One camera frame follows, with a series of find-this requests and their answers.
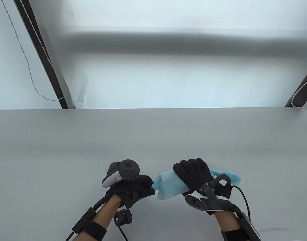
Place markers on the person's left hand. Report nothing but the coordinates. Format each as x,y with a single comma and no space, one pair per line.
133,187

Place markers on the person's right hand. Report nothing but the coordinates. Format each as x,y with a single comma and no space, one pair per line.
191,173

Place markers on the black and white controller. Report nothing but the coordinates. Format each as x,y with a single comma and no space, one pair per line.
211,203
128,169

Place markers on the light blue gift wrapping paper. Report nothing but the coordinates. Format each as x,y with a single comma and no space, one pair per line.
168,185

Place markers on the person's right forearm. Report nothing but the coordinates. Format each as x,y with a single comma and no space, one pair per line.
227,221

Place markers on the person's left forearm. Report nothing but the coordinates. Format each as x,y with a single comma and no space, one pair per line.
105,211

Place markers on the black metal pole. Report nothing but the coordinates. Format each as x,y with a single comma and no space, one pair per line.
304,95
52,82

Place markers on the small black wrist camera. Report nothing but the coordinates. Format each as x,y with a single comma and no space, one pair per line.
123,218

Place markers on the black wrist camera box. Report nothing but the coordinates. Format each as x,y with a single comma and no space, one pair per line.
248,223
84,221

